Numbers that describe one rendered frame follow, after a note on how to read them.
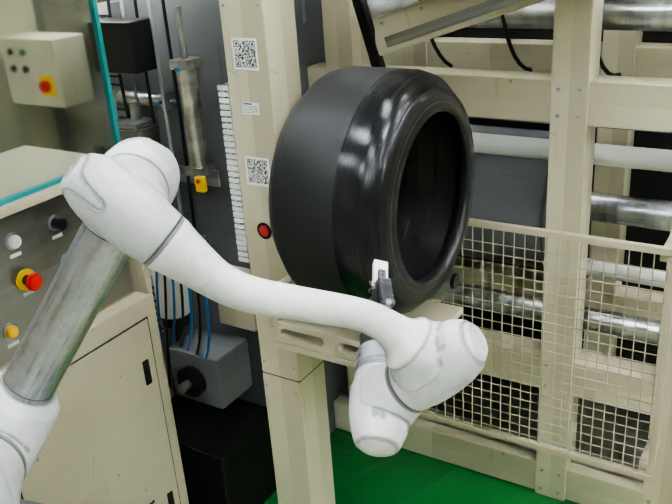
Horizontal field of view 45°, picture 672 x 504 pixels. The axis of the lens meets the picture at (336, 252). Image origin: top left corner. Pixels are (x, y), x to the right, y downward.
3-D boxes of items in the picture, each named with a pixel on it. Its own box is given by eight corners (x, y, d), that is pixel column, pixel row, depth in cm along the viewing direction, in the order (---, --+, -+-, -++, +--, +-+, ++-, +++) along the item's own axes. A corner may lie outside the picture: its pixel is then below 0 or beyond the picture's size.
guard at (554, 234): (368, 401, 269) (356, 203, 241) (371, 398, 270) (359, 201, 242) (652, 482, 224) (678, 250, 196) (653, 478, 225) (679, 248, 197)
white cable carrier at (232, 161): (238, 261, 219) (216, 85, 200) (249, 254, 223) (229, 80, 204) (251, 263, 217) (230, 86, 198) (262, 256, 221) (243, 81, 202)
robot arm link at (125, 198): (182, 220, 124) (193, 194, 137) (84, 144, 119) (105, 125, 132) (131, 281, 127) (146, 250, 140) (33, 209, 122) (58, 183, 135)
